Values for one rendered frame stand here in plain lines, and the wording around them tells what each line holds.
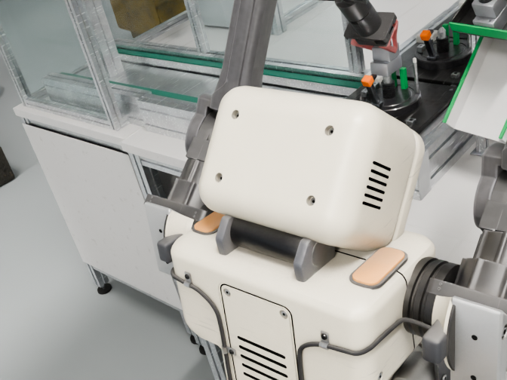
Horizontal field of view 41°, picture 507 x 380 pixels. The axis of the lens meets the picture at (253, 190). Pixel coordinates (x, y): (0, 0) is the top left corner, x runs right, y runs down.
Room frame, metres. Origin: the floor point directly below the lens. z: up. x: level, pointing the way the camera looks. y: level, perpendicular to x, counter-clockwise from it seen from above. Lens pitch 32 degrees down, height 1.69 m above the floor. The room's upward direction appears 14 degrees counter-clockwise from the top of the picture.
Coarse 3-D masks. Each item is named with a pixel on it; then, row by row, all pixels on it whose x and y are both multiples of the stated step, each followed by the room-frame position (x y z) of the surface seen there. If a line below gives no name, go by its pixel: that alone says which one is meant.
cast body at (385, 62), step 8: (376, 48) 1.38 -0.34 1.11; (376, 56) 1.38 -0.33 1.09; (384, 56) 1.37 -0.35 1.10; (392, 56) 1.37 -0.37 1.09; (400, 56) 1.39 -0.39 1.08; (376, 64) 1.37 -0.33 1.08; (384, 64) 1.35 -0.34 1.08; (392, 64) 1.36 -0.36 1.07; (400, 64) 1.38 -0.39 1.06; (376, 72) 1.37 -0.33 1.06; (384, 72) 1.35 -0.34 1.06; (392, 72) 1.36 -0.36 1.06
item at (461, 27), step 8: (472, 0) 1.22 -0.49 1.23; (464, 8) 1.21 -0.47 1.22; (472, 8) 1.21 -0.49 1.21; (456, 16) 1.19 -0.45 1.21; (464, 16) 1.21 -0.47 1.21; (472, 16) 1.19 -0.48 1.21; (456, 24) 1.17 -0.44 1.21; (464, 24) 1.16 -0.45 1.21; (472, 24) 1.17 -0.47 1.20; (464, 32) 1.17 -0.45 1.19; (472, 32) 1.15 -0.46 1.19; (480, 32) 1.13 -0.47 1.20; (488, 32) 1.12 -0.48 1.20; (496, 32) 1.10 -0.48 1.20; (504, 32) 1.09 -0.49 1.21; (504, 40) 1.10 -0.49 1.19
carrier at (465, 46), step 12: (444, 24) 1.60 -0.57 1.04; (432, 36) 1.67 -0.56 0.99; (444, 36) 1.55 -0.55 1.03; (456, 36) 1.57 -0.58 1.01; (468, 36) 1.53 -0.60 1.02; (408, 48) 1.67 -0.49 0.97; (420, 48) 1.58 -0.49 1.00; (444, 48) 1.54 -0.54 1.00; (456, 48) 1.55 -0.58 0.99; (468, 48) 1.53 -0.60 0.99; (408, 60) 1.59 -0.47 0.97; (420, 60) 1.53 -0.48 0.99; (432, 60) 1.51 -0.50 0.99; (444, 60) 1.50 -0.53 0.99; (456, 60) 1.49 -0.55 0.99; (468, 60) 1.50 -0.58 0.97; (396, 72) 1.54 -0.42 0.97; (408, 72) 1.52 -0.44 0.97; (420, 72) 1.51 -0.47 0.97; (432, 72) 1.49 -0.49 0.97; (444, 72) 1.47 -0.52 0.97; (444, 84) 1.43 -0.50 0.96; (456, 84) 1.41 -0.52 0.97
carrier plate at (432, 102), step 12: (420, 84) 1.44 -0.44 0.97; (432, 84) 1.43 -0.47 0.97; (360, 96) 1.46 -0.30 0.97; (432, 96) 1.37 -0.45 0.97; (444, 96) 1.36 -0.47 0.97; (420, 108) 1.33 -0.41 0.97; (432, 108) 1.32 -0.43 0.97; (444, 108) 1.32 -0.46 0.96; (420, 120) 1.28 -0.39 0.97; (432, 120) 1.28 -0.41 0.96; (420, 132) 1.25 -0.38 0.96
